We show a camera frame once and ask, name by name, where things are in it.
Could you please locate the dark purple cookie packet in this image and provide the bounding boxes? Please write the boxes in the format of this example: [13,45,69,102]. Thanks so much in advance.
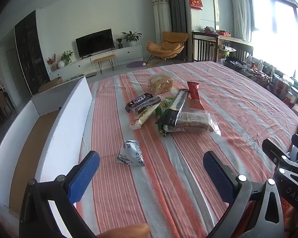
[135,96,162,114]

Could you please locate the clear brown biscuit packet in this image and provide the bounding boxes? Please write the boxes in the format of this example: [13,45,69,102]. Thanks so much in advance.
[169,111,221,137]

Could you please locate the white standing air conditioner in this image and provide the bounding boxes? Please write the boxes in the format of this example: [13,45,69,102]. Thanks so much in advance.
[152,0,172,44]

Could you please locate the brown cardboard box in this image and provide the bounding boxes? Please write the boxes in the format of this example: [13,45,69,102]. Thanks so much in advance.
[38,76,64,93]

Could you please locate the large potted plant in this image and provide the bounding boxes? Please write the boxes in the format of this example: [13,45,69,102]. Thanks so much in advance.
[122,31,142,47]

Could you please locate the pile of kitchen clutter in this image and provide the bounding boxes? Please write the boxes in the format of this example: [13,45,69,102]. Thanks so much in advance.
[221,55,298,97]

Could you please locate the black display cabinet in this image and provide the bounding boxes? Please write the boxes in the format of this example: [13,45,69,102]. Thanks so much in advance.
[14,10,50,96]

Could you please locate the plant in white vase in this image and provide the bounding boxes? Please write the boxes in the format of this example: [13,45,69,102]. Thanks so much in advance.
[58,51,74,68]

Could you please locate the red patterned canister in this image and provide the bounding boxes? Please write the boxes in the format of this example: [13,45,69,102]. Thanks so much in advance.
[273,76,290,96]

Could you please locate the red fleece clothing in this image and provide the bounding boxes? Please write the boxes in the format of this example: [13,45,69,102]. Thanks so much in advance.
[281,197,298,238]

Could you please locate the grey curtain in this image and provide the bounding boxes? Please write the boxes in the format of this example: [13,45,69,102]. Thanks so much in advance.
[161,0,188,34]

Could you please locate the red white tin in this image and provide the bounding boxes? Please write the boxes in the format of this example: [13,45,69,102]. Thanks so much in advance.
[285,87,298,107]

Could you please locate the white long snack packet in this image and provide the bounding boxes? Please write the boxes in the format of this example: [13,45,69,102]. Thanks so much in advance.
[129,103,162,130]

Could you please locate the red flower arrangement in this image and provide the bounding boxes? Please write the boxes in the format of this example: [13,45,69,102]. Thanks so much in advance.
[47,54,58,71]

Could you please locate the bagged sliced bread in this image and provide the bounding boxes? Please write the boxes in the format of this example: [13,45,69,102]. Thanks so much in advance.
[149,75,174,96]

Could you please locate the white TV cabinet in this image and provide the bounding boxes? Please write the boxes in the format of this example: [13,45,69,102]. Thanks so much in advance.
[48,45,143,80]

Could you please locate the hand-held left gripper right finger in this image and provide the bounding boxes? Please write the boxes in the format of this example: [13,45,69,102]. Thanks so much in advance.
[203,151,285,238]

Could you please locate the red wall hanging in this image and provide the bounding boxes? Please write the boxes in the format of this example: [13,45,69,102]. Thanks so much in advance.
[188,0,203,11]

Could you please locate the white curtain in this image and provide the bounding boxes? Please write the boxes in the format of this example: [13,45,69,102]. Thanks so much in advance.
[230,0,252,41]

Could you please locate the light green snack packet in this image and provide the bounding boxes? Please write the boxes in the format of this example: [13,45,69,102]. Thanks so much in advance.
[163,97,176,110]

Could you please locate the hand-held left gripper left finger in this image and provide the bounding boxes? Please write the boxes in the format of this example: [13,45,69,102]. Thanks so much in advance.
[19,151,100,238]

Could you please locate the black television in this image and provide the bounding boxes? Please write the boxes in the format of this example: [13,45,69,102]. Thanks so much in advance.
[75,29,115,58]

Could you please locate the wooden dining chair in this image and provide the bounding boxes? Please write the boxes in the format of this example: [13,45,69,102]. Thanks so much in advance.
[0,89,15,119]

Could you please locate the black long cracker packet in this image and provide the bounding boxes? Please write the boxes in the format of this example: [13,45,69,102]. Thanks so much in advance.
[155,89,190,127]

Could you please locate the wooden stool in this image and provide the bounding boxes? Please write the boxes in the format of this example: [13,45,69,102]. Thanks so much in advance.
[94,54,116,74]

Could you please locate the black cookie packet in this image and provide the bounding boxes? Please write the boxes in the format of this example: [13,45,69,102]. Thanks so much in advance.
[125,93,153,112]

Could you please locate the white blue snack packet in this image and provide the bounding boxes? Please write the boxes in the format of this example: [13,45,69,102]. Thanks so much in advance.
[117,139,145,167]

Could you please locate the green plastic stool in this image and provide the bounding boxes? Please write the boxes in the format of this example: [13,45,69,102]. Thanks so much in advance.
[219,46,237,58]

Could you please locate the red snack packet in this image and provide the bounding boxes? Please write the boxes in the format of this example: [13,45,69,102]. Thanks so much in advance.
[187,81,204,111]

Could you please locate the window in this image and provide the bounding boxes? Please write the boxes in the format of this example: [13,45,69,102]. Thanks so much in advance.
[248,0,298,80]

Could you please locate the white cardboard box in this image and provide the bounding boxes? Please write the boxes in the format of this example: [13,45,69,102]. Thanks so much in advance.
[0,76,93,212]

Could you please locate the orange armchair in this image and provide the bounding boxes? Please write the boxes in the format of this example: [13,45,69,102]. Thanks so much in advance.
[146,31,188,61]

